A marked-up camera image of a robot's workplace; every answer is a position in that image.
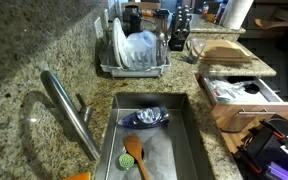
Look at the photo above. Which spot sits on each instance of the clear drinking glass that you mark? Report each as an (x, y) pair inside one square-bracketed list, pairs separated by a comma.
[(195, 50)]

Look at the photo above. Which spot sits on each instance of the black round drawer item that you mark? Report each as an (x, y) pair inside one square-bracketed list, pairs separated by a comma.
[(251, 88)]

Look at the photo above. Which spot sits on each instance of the large white plate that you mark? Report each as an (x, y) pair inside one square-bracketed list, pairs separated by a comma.
[(116, 43)]

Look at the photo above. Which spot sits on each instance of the metal spoons in rack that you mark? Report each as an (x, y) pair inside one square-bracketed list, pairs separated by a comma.
[(162, 36)]

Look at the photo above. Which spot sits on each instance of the dark tumbler cup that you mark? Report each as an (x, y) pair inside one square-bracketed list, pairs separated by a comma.
[(135, 21)]

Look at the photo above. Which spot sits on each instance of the black knife block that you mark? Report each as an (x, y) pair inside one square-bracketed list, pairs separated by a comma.
[(180, 33)]

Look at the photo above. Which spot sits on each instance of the thick wooden chopping board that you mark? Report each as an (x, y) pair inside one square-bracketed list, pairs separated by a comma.
[(224, 48)]

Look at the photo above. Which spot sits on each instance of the curved steel kitchen faucet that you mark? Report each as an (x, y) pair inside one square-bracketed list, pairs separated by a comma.
[(70, 113)]

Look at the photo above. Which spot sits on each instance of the plastic wrapped cutlery bundle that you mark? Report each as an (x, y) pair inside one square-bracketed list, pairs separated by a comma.
[(227, 88)]

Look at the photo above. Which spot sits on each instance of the white paper towel roll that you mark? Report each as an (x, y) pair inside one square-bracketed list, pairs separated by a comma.
[(237, 13)]

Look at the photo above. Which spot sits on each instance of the orange sponge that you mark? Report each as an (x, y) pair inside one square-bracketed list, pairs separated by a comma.
[(79, 176)]

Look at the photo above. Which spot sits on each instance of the blue clear plastic sink item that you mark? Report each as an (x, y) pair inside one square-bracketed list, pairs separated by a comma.
[(144, 117)]

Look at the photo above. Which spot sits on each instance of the wide wooden chopping board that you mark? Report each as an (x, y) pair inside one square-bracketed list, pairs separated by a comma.
[(227, 59)]

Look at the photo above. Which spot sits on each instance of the open wooden kitchen drawer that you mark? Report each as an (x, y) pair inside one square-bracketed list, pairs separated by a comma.
[(250, 108)]

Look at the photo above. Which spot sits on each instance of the white drawer organizer tray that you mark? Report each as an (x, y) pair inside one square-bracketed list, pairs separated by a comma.
[(264, 96)]

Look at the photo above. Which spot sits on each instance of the grey dish drying rack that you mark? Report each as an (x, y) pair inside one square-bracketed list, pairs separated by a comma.
[(134, 70)]

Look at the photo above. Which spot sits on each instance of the smaller white plate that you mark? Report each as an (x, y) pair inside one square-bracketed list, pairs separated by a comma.
[(124, 50)]

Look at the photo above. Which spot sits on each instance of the stainless steel sink basin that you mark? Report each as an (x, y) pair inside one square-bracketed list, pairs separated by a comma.
[(164, 146)]

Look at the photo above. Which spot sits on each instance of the wooden spatula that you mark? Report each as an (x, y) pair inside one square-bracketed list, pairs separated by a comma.
[(135, 150)]

